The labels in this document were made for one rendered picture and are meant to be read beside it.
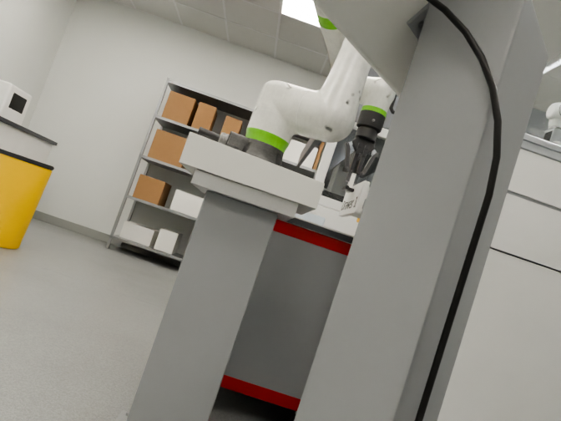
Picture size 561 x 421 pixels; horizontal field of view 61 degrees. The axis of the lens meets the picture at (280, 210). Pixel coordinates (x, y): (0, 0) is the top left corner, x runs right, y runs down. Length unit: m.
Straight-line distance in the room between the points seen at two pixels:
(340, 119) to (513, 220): 0.49
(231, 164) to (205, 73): 4.97
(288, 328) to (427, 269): 1.28
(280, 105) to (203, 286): 0.53
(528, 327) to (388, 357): 0.76
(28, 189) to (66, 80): 2.90
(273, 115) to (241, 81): 4.78
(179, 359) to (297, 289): 0.63
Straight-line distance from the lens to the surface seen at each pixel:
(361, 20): 0.67
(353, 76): 1.34
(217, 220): 1.26
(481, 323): 1.25
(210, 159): 1.23
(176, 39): 6.35
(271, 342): 1.81
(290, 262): 1.77
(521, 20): 0.66
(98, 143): 6.20
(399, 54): 0.74
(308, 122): 1.30
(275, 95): 1.35
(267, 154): 1.32
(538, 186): 1.31
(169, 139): 5.55
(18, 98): 5.03
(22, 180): 3.78
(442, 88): 0.63
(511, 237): 1.27
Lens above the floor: 0.65
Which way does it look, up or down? 4 degrees up
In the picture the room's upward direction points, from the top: 19 degrees clockwise
